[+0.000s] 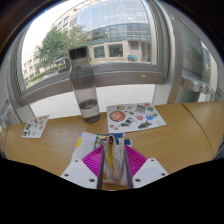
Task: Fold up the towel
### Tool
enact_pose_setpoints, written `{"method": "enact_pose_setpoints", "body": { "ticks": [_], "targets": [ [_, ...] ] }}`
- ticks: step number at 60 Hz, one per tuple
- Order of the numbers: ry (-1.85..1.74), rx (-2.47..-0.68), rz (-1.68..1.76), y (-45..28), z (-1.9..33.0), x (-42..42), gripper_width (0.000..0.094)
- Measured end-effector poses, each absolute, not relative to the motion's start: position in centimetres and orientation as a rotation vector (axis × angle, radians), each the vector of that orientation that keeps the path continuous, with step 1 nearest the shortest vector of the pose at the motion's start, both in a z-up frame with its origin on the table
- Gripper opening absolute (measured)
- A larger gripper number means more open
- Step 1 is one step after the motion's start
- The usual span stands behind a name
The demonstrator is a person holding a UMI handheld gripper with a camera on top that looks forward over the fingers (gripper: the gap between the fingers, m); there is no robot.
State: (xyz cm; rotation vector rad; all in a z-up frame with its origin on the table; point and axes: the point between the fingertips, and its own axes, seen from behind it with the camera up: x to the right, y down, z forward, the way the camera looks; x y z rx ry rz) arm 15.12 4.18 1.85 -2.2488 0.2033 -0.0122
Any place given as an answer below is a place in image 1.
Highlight grey window frame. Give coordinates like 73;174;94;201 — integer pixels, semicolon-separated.
6;0;188;114

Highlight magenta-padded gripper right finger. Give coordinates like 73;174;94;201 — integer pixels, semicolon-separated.
123;146;169;189

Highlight clear bottle with black cap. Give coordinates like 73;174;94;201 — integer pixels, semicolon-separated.
68;45;101;125

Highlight glass-fronted building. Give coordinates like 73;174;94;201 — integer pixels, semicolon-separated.
21;0;153;84

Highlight green tree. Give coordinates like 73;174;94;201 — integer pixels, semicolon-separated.
34;24;89;71

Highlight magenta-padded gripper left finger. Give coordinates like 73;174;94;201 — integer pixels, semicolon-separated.
60;146;105;190

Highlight sticker sheet with green stickers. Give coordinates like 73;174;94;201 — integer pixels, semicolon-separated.
20;114;51;139

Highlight sticker sheet with red ball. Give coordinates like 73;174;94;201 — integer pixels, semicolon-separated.
106;102;167;134

